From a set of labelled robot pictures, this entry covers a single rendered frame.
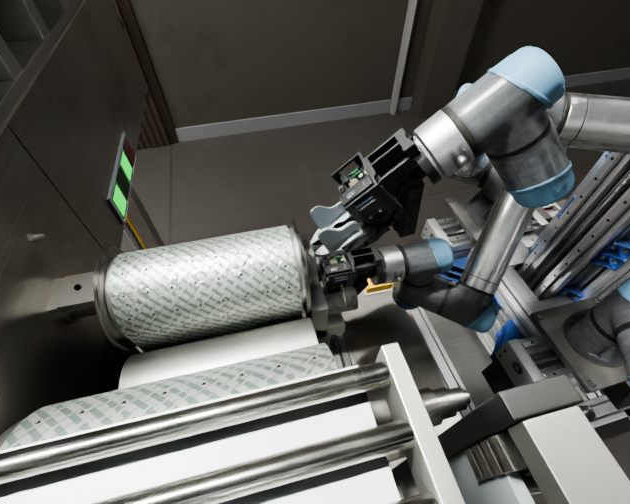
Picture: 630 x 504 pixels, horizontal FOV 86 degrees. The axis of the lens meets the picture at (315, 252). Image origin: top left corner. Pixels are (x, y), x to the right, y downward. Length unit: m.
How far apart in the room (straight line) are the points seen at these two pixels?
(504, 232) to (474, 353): 1.02
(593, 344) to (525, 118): 0.75
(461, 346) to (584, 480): 1.47
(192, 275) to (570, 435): 0.40
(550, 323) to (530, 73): 0.81
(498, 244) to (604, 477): 0.55
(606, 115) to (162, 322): 0.67
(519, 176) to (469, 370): 1.27
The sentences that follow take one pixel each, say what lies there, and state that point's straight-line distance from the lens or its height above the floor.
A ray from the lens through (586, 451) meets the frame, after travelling 0.27.
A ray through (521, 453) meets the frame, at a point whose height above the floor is 1.42.
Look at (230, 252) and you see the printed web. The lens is 0.46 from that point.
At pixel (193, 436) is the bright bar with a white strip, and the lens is 0.24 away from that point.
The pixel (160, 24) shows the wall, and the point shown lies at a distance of 2.95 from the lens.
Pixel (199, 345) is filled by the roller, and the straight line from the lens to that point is 0.50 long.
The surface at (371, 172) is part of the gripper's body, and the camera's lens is 0.44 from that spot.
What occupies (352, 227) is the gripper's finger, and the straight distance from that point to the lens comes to 0.47.
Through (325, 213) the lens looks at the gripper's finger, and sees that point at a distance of 0.50.
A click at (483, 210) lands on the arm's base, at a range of 1.28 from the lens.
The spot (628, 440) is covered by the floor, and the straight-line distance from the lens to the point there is 2.18.
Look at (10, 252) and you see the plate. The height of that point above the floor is 1.37.
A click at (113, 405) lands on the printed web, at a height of 1.40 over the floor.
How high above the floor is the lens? 1.66
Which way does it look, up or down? 51 degrees down
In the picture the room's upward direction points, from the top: straight up
